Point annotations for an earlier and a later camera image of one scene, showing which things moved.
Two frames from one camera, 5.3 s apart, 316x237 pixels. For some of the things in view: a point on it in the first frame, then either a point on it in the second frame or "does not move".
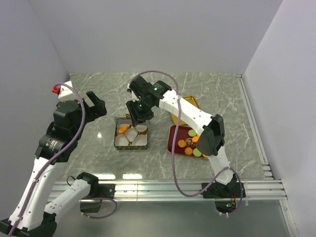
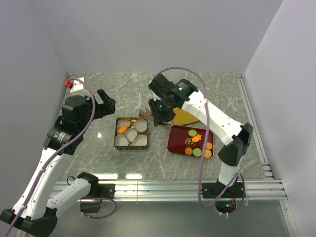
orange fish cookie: (122, 130) does not move
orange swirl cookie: (188, 151) does not move
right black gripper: (136, 116) → (157, 116)
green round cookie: (192, 133) does not move
